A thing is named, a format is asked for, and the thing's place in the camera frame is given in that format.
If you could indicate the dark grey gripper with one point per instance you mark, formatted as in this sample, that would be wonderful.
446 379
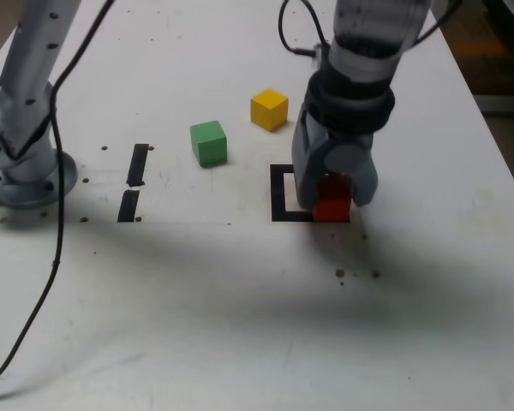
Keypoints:
312 135

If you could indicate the red cube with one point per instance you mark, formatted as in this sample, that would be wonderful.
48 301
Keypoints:
332 210

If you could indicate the yellow cube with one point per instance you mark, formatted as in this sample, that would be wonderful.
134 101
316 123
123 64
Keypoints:
267 111

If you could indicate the green cube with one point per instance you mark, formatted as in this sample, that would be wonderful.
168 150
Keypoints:
207 145

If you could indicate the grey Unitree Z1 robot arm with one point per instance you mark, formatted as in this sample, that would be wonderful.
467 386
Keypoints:
25 85

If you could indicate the black tape square outline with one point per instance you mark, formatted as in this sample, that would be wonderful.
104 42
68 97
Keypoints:
277 192

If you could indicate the black tape strip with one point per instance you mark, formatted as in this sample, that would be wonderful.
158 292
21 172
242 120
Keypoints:
138 162

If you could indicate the brown wooden cabinet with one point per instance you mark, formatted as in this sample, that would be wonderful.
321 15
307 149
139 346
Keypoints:
497 64

